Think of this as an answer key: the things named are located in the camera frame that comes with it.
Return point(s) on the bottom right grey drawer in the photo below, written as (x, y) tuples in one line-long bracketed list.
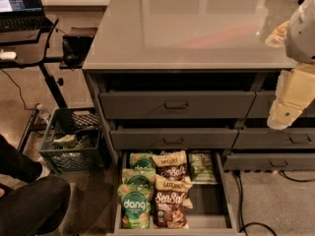
[(269, 161)]

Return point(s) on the middle green dang chip bag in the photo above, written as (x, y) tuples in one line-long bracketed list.
[(139, 177)]

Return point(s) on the top left grey drawer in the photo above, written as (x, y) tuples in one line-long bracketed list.
[(175, 104)]

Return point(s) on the middle right grey drawer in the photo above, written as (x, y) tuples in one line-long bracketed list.
[(258, 138)]

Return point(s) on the middle left grey drawer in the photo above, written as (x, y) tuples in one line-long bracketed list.
[(173, 134)]

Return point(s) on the open bottom left drawer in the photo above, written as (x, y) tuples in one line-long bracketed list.
[(211, 214)]

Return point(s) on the black object on desk shelf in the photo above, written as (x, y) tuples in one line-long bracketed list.
[(76, 45)]

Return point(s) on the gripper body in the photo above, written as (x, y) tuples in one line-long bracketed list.
[(301, 33)]

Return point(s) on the black laptop stand desk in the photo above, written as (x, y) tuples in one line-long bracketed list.
[(34, 54)]

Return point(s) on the person's dark trouser legs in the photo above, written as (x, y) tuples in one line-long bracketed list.
[(36, 209)]

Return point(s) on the grey cabinet with counter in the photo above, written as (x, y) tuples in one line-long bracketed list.
[(178, 45)]

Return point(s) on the white mouse device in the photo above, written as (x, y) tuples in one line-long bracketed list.
[(8, 56)]

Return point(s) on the front green dang chip bag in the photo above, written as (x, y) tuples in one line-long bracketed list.
[(136, 206)]

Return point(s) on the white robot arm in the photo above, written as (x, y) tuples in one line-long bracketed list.
[(297, 35)]

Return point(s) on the grey drawer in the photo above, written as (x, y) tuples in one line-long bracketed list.
[(173, 134), (258, 138), (269, 161), (263, 102), (175, 104)]

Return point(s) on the front brown sea salt bag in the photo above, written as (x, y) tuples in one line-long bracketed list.
[(171, 197)]

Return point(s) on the green plastic crate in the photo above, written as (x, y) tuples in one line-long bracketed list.
[(73, 141)]

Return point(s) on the small green snack bag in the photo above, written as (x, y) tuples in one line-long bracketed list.
[(201, 167)]

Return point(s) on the green dang chip bag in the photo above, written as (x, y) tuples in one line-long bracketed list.
[(139, 177), (136, 206), (141, 160)]

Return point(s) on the rear green dang chip bag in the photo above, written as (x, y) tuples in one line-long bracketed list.
[(141, 160)]

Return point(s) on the open laptop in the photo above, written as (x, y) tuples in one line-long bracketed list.
[(18, 15)]

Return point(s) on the brown sea salt bag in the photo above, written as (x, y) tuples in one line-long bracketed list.
[(172, 166), (171, 197)]

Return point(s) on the rear brown sea salt bag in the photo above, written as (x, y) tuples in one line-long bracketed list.
[(172, 166)]

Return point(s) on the top right grey drawer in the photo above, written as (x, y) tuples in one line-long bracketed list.
[(263, 102)]

